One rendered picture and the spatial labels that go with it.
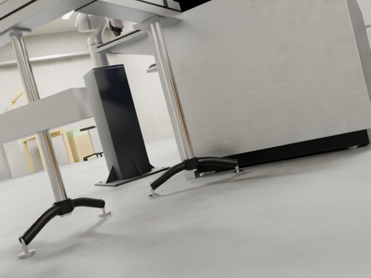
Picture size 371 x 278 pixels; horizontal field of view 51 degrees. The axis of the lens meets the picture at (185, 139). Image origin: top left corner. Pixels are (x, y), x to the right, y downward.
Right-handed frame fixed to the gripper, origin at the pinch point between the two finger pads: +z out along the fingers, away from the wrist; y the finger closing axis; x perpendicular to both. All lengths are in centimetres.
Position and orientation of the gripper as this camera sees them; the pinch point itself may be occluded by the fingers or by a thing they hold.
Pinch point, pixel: (118, 37)
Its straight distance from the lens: 250.2
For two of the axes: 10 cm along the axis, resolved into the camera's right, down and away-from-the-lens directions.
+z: 2.5, 9.7, 0.4
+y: 4.6, -1.6, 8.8
